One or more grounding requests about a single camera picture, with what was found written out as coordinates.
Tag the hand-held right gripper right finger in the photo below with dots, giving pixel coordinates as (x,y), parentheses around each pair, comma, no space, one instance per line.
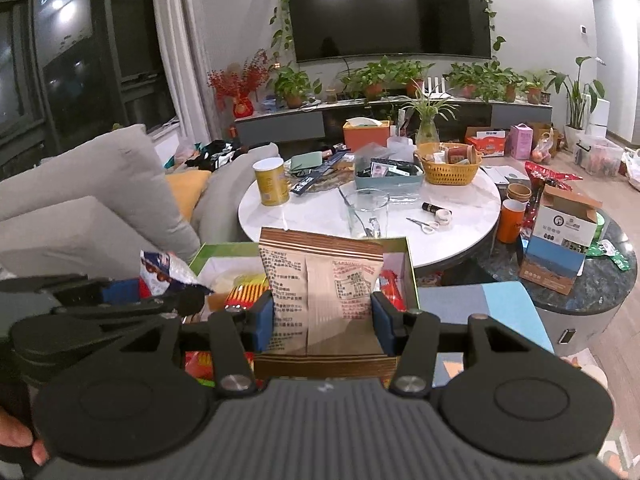
(384,322)

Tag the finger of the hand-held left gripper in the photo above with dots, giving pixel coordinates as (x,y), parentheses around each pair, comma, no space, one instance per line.
(122,291)
(125,312)

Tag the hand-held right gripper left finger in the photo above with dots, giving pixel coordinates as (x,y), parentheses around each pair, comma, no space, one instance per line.
(261,322)

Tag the green-rimmed cardboard box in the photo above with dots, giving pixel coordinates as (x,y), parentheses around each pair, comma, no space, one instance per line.
(405,270)

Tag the brown striped snack packet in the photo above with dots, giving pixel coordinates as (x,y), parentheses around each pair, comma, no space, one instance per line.
(325,285)

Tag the person's left hand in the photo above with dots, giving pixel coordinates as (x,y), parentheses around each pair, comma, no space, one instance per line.
(15,430)

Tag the yellow red striped packet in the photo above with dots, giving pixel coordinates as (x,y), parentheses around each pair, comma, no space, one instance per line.
(245,292)

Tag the red snack packet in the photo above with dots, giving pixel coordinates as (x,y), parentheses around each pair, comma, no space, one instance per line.
(392,287)
(197,366)

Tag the grey sofa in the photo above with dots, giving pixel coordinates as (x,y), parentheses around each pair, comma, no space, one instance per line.
(90,200)

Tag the scissors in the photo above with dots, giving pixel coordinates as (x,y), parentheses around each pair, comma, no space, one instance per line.
(425,227)

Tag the clear drinking glass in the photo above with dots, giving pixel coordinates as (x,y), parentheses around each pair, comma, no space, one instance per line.
(366,215)

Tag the patterned floor mat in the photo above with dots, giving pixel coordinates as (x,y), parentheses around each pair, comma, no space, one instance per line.
(500,310)

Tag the yellow cushion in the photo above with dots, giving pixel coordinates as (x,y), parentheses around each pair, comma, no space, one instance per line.
(186,192)

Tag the tape roll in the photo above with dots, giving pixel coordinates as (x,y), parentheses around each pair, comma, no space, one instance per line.
(444,217)

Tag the small black tube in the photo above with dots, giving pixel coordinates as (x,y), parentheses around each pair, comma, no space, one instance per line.
(430,207)

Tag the round white coffee table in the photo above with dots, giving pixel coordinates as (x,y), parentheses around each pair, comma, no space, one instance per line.
(465,210)

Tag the yellow tin can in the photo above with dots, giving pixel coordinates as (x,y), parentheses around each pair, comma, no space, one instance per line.
(271,182)

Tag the teal organizer tray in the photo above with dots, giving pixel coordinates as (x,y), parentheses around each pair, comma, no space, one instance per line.
(387,177)

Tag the orange cup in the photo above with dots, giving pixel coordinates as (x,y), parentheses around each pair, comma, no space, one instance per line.
(509,222)

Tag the dark blue packets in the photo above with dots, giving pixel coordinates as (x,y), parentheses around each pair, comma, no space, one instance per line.
(320,172)

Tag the wicker basket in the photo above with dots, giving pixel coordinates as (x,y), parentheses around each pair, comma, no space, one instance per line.
(449,170)

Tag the pile of clothes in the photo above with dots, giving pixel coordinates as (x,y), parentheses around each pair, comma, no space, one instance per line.
(215,152)

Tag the green pouch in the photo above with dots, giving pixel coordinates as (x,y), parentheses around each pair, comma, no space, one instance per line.
(306,161)

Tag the blue brown cardboard box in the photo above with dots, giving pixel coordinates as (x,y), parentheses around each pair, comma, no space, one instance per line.
(555,250)

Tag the orange tissue box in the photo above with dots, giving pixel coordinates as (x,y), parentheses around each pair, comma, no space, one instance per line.
(365,137)

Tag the brown paper cup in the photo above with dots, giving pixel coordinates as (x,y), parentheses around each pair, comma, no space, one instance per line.
(519,193)

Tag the grey television cabinet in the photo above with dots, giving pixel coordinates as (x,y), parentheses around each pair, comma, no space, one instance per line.
(280,127)

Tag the orange white carton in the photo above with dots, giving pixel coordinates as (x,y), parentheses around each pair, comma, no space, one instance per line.
(486,142)

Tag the spider plant in glass vase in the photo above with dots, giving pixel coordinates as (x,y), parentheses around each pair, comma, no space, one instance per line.
(427,120)

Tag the dark round side table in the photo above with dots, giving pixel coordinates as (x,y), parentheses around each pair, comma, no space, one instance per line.
(605,290)

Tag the red snack bag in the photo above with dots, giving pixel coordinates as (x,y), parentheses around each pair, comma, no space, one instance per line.
(550,172)

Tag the pink carton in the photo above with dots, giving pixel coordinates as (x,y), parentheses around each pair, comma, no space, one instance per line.
(521,142)

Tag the bag of fruit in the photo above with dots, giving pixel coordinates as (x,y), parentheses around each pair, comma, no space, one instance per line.
(544,150)

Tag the red flower arrangement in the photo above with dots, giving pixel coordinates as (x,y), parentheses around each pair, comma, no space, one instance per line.
(237,85)

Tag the small potted plant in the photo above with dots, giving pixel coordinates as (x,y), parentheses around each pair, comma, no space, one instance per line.
(534,90)
(294,85)

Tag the white router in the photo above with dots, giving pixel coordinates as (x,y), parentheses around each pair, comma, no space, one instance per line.
(433,87)

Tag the wide potted plant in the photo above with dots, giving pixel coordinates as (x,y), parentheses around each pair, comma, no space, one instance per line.
(385,77)

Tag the white curtain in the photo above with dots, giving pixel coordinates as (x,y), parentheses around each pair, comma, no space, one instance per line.
(185,45)

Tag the bushy potted plant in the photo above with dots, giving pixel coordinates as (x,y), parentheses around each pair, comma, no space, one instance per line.
(482,82)

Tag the clear storage bin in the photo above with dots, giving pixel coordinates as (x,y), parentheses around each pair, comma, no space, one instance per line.
(599,155)

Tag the white plastic bag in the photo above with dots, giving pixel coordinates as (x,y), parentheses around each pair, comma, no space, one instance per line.
(632,170)

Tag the white appliance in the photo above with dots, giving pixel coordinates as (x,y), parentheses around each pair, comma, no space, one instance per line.
(600,117)

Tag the tall leafy plant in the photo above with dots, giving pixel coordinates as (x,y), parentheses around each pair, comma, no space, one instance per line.
(577,95)

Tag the hanging vine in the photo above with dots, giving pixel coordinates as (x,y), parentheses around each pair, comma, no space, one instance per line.
(282,10)
(492,15)

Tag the dark window frame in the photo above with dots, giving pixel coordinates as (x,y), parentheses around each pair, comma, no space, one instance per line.
(75,60)

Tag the wall television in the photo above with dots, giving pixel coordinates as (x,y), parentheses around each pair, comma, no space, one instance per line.
(390,15)

